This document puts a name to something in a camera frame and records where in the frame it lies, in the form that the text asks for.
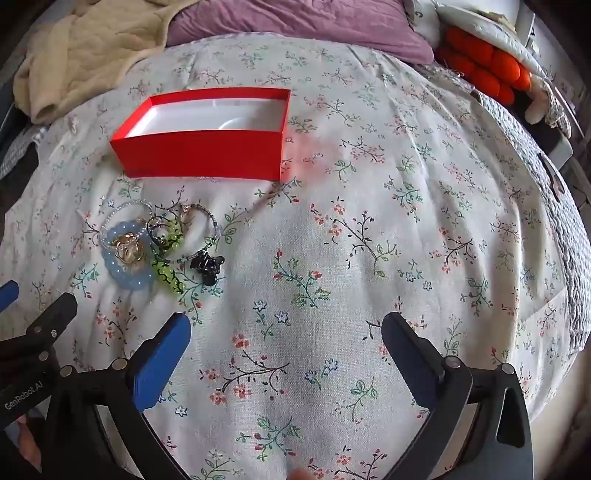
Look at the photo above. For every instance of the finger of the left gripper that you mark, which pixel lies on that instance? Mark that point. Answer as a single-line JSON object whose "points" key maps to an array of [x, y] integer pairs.
{"points": [[39, 338], [9, 293]]}

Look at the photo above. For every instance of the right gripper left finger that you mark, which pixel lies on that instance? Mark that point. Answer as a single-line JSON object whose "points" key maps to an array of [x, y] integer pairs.
{"points": [[126, 388]]}

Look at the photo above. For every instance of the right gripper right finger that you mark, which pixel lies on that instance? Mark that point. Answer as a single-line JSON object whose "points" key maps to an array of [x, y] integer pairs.
{"points": [[498, 444]]}

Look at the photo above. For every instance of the gold rings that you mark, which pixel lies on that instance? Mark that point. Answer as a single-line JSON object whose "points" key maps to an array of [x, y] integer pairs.
{"points": [[127, 246]]}

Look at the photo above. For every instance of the red jewelry box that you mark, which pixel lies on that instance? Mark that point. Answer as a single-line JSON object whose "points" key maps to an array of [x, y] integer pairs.
{"points": [[224, 132]]}

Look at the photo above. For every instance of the person's left hand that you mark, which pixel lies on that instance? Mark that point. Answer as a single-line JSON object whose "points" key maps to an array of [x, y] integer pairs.
{"points": [[27, 445]]}

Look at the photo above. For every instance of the floral bed sheet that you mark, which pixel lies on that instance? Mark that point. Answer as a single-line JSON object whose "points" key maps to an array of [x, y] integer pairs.
{"points": [[395, 194]]}

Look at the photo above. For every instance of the beige quilted blanket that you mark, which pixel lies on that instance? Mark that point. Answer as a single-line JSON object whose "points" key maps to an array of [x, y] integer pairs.
{"points": [[88, 53]]}

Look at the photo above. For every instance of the orange plush toy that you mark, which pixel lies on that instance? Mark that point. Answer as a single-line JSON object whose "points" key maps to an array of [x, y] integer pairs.
{"points": [[491, 70]]}

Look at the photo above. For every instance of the purple pillow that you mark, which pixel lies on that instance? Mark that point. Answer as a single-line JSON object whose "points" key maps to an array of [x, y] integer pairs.
{"points": [[380, 25]]}

